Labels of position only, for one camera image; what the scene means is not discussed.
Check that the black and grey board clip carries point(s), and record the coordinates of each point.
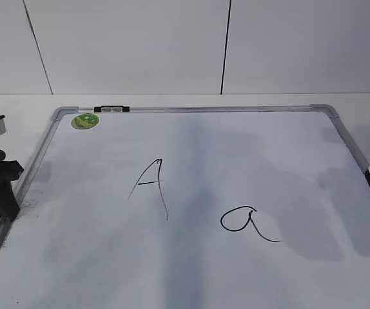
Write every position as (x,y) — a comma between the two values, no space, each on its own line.
(111,109)

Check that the white board with grey frame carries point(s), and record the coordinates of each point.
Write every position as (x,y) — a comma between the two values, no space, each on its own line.
(191,208)

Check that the round green magnet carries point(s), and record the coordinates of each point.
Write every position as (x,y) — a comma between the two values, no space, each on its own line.
(85,121)

